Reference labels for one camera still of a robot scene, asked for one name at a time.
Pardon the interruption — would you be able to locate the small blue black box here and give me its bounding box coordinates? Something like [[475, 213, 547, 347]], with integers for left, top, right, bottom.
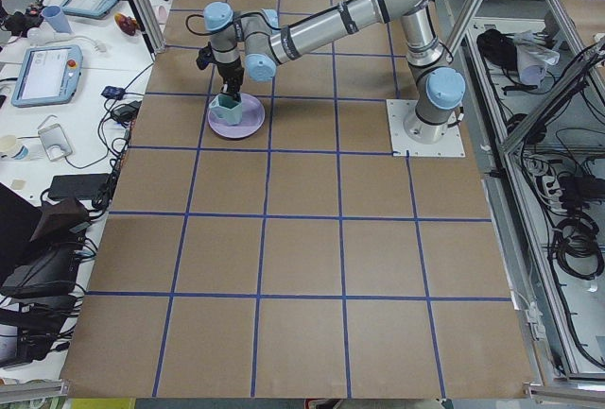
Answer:
[[101, 86, 126, 100]]

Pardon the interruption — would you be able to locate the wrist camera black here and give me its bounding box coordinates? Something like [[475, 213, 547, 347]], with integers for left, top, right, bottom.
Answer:
[[196, 44, 215, 71]]

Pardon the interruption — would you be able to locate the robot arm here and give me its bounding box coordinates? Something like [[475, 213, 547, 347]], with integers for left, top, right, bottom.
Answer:
[[196, 0, 466, 145]]

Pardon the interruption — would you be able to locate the aluminium frame post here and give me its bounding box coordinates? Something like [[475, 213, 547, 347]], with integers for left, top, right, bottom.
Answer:
[[128, 0, 165, 56]]

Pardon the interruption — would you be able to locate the mint green faceted cup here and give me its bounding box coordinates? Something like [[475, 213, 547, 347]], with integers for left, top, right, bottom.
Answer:
[[209, 94, 243, 126]]

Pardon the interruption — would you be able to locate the blue plastic cup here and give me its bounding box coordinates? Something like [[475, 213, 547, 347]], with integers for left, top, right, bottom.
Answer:
[[42, 5, 72, 34]]

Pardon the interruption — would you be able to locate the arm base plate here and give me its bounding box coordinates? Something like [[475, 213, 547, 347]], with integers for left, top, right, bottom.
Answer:
[[386, 99, 466, 158]]

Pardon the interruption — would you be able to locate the teach pendant near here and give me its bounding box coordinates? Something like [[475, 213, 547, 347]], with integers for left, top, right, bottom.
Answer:
[[11, 45, 83, 108]]

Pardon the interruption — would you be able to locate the white paper cup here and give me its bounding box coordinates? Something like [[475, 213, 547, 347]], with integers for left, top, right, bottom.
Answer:
[[0, 135, 29, 162]]

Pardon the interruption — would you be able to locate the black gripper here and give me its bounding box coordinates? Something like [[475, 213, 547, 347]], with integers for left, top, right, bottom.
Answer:
[[216, 61, 244, 101]]

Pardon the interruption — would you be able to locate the red yellow fruit toy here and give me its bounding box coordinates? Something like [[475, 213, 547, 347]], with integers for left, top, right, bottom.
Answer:
[[113, 13, 140, 36]]

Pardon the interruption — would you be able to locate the lilac plate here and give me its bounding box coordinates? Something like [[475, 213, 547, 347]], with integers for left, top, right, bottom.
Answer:
[[208, 93, 265, 139]]

